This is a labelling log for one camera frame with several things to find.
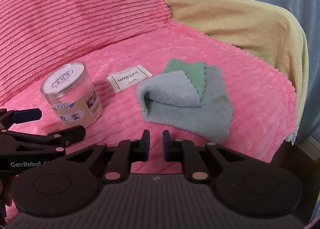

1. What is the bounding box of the clear plastic jar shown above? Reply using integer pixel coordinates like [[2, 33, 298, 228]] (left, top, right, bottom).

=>
[[40, 62, 102, 128]]

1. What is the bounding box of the grey green microfibre cloth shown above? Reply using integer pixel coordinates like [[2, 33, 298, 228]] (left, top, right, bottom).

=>
[[136, 59, 233, 143]]

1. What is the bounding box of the person left hand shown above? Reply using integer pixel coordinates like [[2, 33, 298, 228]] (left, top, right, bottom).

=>
[[1, 175, 14, 220]]

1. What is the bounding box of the white fabric care label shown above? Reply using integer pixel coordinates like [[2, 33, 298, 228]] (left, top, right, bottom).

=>
[[107, 65, 153, 93]]

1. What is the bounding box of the wooden side table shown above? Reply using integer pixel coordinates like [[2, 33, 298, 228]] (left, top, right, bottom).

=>
[[271, 141, 319, 198]]

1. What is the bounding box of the yellow fleece sofa cover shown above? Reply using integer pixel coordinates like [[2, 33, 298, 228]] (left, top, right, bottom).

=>
[[165, 0, 309, 126]]

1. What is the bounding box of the pink corduroy cushion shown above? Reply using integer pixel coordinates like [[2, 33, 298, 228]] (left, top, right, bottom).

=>
[[1, 0, 171, 104]]

